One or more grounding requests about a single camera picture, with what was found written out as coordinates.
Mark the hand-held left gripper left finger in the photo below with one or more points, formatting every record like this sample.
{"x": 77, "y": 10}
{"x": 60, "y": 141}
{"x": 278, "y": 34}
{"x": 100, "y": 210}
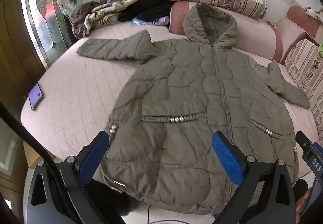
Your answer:
{"x": 93, "y": 157}

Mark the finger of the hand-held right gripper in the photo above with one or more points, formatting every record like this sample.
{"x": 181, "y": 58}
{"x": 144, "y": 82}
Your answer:
{"x": 304, "y": 142}

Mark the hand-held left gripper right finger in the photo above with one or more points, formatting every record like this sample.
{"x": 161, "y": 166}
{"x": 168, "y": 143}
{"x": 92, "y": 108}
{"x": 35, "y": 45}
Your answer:
{"x": 227, "y": 159}

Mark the olive quilted hooded jacket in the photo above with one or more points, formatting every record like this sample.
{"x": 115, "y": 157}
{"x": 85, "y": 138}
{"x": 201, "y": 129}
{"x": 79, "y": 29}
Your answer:
{"x": 176, "y": 87}

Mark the striped floral cushion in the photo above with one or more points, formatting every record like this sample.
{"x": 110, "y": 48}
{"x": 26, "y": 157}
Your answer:
{"x": 305, "y": 62}

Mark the smartphone with lit screen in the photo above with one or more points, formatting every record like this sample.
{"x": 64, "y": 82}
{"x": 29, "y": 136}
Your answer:
{"x": 35, "y": 95}

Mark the green cloth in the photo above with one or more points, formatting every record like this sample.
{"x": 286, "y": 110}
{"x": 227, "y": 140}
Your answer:
{"x": 320, "y": 49}

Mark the small pink bolster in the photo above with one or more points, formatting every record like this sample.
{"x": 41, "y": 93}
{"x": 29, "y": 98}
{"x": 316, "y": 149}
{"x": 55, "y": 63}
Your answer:
{"x": 295, "y": 29}

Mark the white floral cloth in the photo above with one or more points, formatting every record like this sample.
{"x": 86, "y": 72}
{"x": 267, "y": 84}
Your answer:
{"x": 314, "y": 13}

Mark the brown cream patterned blanket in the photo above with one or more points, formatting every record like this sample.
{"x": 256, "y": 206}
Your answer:
{"x": 101, "y": 14}

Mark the blue plastic bag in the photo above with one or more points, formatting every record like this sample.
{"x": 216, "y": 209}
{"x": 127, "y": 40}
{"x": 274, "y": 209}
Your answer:
{"x": 141, "y": 22}

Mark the wooden cabinet with glass panel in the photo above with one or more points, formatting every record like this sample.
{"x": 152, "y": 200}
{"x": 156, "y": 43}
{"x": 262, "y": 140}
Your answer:
{"x": 43, "y": 19}

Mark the black cloth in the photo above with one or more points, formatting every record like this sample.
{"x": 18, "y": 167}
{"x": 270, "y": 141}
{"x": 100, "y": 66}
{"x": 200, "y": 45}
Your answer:
{"x": 149, "y": 9}

